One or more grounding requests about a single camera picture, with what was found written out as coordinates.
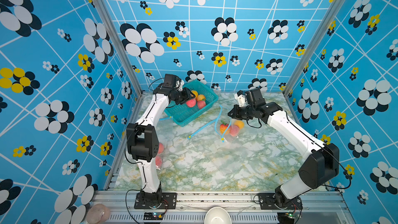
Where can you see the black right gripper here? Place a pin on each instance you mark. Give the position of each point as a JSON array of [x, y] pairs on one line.
[[235, 109]]

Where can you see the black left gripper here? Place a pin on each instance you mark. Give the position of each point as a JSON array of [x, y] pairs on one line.
[[186, 92]]

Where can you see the pink fuzzy peach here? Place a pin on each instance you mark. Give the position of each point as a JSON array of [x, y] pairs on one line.
[[234, 130]]

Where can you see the yellow round peach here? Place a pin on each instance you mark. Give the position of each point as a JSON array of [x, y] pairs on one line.
[[239, 123]]

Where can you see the clear zip bag blue zipper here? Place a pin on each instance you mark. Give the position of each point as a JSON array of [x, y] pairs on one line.
[[165, 134]]

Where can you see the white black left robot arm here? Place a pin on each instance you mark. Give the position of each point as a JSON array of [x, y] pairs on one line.
[[142, 140]]

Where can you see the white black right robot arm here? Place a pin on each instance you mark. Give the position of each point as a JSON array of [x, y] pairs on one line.
[[321, 160]]

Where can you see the yellow red peach top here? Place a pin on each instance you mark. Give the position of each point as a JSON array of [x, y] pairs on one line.
[[195, 93]]

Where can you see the white bowl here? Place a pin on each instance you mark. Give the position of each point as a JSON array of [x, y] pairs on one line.
[[217, 215]]

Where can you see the pink lumpy object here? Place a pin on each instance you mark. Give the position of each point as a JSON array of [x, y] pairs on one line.
[[98, 214]]

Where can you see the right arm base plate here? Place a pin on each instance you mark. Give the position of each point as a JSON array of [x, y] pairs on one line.
[[276, 201]]

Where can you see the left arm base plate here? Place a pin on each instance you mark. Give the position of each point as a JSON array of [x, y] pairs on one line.
[[155, 201]]

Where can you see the aluminium front rail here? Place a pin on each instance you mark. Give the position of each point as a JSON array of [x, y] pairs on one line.
[[235, 207]]

